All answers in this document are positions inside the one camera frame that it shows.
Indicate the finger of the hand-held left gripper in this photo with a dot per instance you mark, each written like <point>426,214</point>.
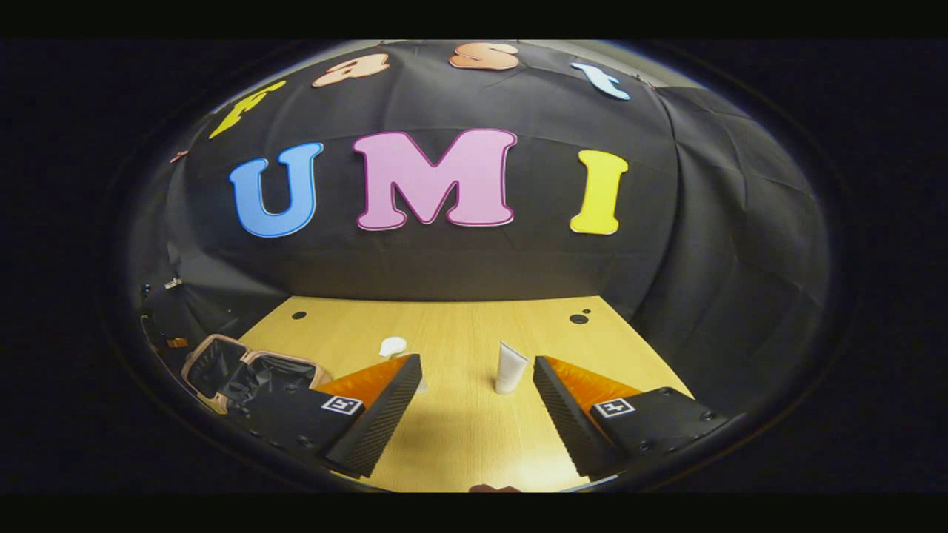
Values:
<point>176,342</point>

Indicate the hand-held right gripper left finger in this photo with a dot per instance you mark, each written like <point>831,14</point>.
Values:
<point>378,426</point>

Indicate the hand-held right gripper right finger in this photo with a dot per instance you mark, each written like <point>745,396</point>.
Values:
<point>570,426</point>

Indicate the pink suitcase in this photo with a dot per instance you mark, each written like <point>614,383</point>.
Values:
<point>222,366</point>

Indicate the white squeeze tube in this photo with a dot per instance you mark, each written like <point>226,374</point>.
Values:
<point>511,370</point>

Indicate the white pump bottle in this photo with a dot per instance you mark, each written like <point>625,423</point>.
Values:
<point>392,346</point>

